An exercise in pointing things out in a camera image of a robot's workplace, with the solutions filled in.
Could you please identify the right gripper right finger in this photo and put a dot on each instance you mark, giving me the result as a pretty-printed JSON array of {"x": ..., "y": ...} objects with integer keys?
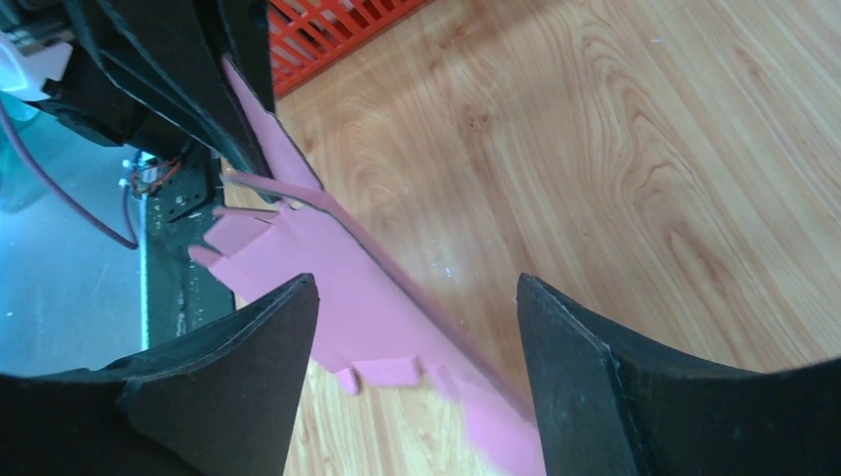
[{"x": 612, "y": 401}]

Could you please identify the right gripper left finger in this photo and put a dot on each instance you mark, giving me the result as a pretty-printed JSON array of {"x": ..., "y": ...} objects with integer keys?
[{"x": 220, "y": 400}]

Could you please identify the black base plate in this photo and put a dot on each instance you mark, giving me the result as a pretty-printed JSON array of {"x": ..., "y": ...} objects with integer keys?
[{"x": 179, "y": 295}]

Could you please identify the pink paper box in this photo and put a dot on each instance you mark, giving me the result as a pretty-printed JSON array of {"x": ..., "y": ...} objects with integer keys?
[{"x": 375, "y": 324}]

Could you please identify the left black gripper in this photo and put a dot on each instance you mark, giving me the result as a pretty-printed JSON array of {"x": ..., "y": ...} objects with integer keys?
[{"x": 135, "y": 63}]

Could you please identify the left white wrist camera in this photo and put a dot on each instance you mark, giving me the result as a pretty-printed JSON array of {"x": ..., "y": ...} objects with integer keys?
[{"x": 29, "y": 64}]

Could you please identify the red plastic basket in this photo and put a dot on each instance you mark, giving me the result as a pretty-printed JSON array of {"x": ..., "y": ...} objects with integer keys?
[{"x": 307, "y": 36}]

